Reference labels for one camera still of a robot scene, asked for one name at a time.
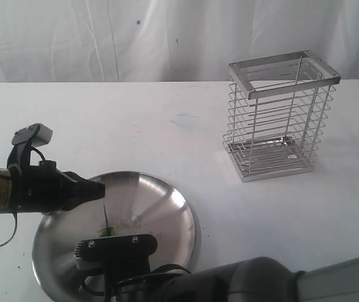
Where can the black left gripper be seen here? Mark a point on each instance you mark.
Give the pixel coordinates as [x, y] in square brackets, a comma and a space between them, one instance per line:
[43, 188]

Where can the black serrated knife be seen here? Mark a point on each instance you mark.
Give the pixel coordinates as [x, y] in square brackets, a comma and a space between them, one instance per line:
[106, 217]

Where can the green vegetable piece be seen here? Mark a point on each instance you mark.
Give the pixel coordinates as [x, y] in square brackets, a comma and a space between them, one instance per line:
[101, 233]

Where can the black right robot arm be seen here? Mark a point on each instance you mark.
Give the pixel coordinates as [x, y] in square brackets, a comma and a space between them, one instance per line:
[257, 279]

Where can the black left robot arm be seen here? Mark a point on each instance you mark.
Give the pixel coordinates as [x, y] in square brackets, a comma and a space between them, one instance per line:
[7, 188]

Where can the round steel plate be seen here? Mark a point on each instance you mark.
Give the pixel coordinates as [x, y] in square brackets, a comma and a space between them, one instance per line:
[135, 203]

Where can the white backdrop curtain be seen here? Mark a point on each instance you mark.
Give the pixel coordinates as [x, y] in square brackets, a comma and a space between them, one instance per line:
[131, 41]

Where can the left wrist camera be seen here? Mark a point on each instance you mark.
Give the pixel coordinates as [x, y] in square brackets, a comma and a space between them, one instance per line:
[25, 141]

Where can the metal wire utensil holder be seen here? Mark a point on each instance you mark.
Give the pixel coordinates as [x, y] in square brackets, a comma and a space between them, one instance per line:
[277, 108]

